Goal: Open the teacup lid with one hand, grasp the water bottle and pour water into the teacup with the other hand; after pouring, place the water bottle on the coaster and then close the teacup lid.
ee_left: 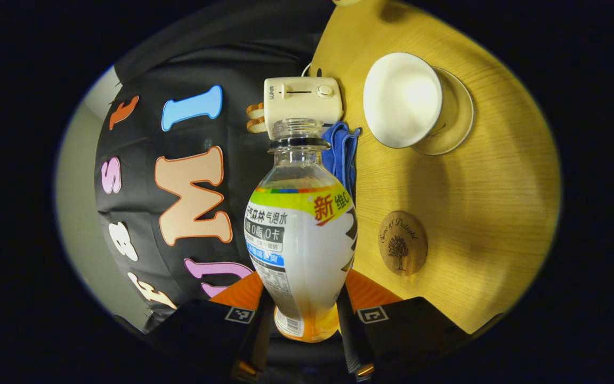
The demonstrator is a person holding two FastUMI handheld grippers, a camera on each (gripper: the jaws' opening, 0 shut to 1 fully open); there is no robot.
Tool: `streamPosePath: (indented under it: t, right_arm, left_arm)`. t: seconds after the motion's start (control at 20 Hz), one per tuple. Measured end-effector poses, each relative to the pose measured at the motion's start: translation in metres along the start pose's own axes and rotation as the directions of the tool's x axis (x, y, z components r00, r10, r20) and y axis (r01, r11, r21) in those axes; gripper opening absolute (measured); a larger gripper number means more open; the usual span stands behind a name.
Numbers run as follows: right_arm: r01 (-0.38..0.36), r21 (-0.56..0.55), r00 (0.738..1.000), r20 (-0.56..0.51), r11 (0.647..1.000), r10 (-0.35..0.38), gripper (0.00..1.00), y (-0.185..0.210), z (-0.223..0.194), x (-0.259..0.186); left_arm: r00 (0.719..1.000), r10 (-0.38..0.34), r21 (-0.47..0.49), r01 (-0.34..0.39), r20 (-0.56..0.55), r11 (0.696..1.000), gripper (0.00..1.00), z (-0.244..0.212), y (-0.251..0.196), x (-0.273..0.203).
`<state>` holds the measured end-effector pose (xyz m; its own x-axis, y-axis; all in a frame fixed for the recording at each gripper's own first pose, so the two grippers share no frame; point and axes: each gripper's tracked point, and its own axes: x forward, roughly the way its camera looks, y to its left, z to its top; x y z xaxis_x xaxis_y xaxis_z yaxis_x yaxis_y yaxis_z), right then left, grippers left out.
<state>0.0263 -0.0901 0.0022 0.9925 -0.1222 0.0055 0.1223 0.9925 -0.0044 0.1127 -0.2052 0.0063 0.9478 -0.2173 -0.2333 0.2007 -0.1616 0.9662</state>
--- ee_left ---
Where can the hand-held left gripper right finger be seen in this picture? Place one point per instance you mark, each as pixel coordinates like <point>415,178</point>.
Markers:
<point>403,330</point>

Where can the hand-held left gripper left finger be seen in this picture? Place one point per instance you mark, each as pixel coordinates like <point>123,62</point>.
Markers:
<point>205,330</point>

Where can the round wooden coaster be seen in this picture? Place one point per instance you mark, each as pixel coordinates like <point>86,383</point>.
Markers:
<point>403,242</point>

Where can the clear labelled water bottle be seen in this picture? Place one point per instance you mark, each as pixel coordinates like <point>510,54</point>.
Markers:
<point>307,250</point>

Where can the cream teacup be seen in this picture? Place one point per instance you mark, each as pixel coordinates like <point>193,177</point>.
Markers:
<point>400,98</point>

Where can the blue folded towel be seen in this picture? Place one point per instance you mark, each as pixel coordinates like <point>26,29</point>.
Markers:
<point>344,154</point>

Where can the bread slice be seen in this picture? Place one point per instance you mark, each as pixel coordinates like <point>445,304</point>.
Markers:
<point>255,111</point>
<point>256,126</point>

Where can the cream saucer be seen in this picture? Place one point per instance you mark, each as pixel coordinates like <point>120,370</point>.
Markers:
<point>459,117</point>

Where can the white toaster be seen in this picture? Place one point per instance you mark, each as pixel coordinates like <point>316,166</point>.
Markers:
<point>301,101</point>

